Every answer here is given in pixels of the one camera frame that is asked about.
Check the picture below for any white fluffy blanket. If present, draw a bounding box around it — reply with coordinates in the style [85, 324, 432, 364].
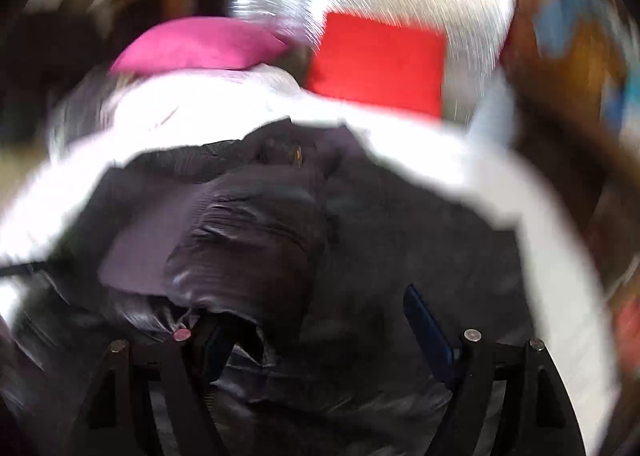
[0, 70, 621, 456]

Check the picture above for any black jacket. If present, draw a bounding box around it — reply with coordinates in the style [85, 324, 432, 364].
[0, 119, 543, 456]

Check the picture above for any pink pillow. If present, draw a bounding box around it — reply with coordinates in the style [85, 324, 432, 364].
[110, 16, 296, 74]

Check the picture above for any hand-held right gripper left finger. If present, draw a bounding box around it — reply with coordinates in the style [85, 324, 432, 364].
[72, 313, 237, 456]

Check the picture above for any red cloth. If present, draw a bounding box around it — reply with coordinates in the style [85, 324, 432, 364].
[305, 11, 448, 119]

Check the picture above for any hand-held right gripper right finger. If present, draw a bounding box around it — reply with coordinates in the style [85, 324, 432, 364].
[403, 284, 587, 456]

